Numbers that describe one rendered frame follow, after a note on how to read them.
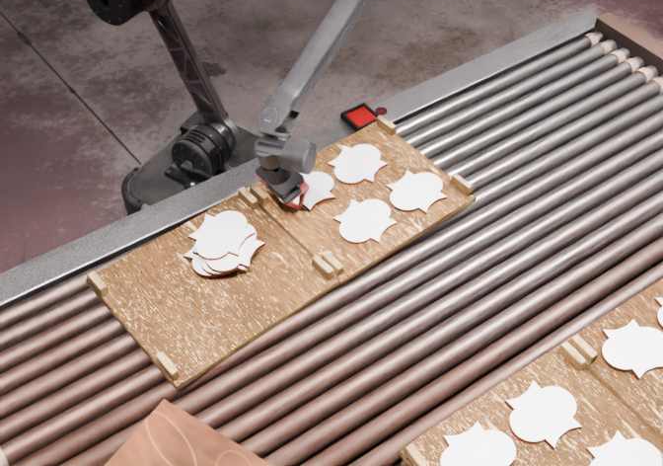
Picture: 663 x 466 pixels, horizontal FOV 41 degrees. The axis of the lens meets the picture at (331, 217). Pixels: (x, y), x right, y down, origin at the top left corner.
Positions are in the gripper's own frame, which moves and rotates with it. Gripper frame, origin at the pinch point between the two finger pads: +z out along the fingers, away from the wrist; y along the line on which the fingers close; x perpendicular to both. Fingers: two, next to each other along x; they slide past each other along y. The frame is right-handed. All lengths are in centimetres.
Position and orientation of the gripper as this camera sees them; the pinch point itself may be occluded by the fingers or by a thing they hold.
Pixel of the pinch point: (288, 196)
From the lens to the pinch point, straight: 201.2
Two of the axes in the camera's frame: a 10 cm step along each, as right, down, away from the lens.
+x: 7.4, -6.3, 2.4
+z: 2.0, 5.4, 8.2
